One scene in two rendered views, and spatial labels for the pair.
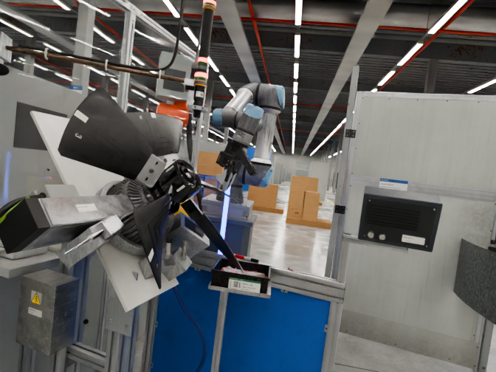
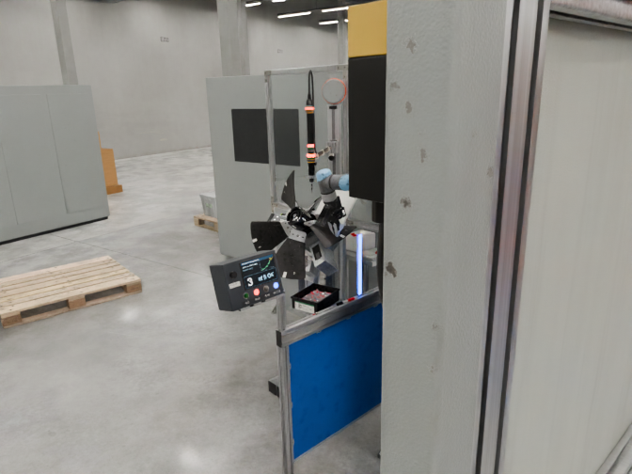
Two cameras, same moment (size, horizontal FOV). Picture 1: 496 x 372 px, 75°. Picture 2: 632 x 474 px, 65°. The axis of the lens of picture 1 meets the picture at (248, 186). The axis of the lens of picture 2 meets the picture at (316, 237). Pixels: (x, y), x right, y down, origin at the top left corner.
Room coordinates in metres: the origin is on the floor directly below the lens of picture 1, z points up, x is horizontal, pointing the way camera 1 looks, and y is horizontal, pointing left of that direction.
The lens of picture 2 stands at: (2.38, -2.13, 1.89)
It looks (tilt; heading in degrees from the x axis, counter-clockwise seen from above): 17 degrees down; 118
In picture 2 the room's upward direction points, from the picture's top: 1 degrees counter-clockwise
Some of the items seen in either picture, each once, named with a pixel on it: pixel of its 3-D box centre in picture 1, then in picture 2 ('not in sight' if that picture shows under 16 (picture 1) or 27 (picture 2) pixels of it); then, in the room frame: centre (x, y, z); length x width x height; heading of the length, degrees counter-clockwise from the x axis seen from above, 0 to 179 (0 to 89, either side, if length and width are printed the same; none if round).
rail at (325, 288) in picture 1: (240, 268); (348, 308); (1.44, -0.01, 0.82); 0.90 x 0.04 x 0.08; 70
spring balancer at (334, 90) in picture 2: not in sight; (334, 91); (0.94, 0.90, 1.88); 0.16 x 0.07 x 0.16; 15
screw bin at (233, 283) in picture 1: (241, 276); (315, 298); (1.26, -0.02, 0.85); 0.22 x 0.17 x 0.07; 84
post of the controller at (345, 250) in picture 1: (344, 257); (280, 309); (1.29, -0.42, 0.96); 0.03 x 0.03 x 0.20; 70
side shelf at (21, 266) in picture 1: (36, 255); (363, 254); (1.21, 0.76, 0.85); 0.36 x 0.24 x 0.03; 160
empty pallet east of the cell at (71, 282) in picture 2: not in sight; (63, 287); (-2.00, 0.77, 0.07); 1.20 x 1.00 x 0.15; 67
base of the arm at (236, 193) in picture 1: (230, 192); not in sight; (1.78, 0.09, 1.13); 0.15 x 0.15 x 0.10
